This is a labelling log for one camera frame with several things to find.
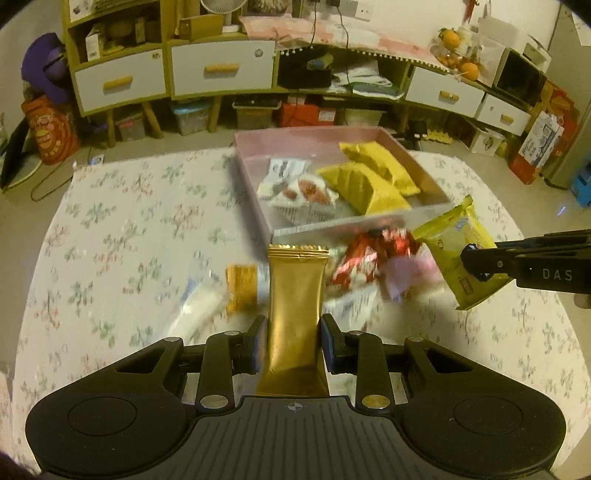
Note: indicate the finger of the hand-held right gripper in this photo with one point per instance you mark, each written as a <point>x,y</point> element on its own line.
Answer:
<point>485,265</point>

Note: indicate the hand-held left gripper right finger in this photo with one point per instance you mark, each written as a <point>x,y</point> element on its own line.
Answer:
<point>326,341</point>

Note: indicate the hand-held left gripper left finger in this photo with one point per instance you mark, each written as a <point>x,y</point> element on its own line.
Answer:
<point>256,344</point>

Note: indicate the gold foil snack bar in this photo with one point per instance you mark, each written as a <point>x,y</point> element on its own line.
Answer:
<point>293,314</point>

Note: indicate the yellow square packet blue label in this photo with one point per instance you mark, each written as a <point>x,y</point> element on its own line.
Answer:
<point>452,235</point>

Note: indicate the white triangular snack packet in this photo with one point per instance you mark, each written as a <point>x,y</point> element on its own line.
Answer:
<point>351,302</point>

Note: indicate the orange packet white label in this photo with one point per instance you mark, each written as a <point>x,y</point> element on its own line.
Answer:
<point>240,286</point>

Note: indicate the white rice roll clear packet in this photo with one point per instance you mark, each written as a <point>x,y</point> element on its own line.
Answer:
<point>198,307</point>

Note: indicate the pink snack packet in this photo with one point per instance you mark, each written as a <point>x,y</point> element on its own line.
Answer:
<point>406,274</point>

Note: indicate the yellow pillow snack packet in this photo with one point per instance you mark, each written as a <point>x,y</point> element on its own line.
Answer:
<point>383,164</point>
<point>369,189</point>

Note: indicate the white twisted snack packet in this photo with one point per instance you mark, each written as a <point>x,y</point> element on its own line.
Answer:
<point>309,191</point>

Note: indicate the pink cardboard box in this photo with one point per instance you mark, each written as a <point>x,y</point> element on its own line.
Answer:
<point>251,184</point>

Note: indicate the white printed carton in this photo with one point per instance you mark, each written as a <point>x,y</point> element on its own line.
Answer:
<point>487,141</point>

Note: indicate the yellow foam piece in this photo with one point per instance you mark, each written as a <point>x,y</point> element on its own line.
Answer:
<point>441,137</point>

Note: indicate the tall red printed box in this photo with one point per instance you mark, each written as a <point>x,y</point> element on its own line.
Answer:
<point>558,101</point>

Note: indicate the floral tablecloth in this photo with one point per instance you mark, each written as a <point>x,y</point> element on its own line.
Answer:
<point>138,207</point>

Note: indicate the orange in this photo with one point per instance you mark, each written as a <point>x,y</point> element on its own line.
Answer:
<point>451,38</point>
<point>469,70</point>

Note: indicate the pile of papers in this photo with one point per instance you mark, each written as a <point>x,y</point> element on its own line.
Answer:
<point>367,81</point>

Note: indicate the clear storage bin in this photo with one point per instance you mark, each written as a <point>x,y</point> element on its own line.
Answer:
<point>256,115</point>

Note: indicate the blue lid storage bin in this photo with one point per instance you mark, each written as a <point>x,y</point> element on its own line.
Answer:
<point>190,119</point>

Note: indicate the white floor charger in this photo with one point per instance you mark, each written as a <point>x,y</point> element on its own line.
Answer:
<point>98,160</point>

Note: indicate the grey storage bin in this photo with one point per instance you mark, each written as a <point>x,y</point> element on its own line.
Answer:
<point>131,127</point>

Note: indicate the pink cabinet cloth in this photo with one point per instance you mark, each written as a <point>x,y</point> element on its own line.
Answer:
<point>369,39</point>

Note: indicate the red hanging ornament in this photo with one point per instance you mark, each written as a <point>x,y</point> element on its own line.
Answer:
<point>471,7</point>

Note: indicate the orange printed bag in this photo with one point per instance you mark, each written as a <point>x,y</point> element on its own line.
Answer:
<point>48,134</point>

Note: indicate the black flat board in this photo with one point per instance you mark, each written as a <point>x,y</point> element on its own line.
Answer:
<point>18,157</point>

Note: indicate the brown cardboard box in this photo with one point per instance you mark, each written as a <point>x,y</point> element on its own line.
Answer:
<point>201,26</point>

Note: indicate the yellow wooden cabinet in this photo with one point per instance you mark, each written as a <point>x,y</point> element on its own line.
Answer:
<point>167,23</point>

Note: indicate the framed cat picture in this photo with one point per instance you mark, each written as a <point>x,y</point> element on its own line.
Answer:
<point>270,7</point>

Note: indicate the small white carton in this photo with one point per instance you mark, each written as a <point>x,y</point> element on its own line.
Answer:
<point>94,44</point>

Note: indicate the small white desk fan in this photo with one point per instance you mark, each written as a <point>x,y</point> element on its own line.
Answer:
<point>224,4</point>

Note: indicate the stack of newspapers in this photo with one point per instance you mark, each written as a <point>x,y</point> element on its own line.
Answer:
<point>124,3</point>

